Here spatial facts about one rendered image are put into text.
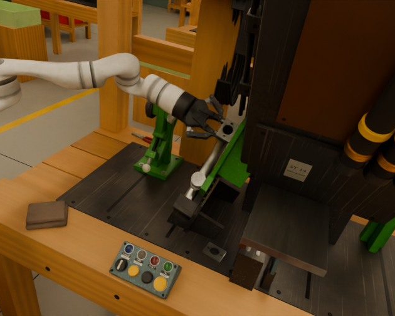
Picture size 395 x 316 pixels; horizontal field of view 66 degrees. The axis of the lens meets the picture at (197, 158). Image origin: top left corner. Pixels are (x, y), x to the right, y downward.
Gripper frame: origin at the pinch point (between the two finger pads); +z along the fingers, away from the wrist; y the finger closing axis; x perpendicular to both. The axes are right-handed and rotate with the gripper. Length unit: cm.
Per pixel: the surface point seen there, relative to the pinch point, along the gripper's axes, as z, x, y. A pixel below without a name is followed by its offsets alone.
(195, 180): 0.6, -0.1, -15.4
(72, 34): -346, 411, 126
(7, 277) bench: -36, 25, -71
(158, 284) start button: 6.3, -5.6, -40.0
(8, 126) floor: -186, 195, -48
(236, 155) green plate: 6.1, -7.4, -5.7
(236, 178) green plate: 9.1, -3.4, -9.8
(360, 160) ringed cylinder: 22.2, -32.3, -2.3
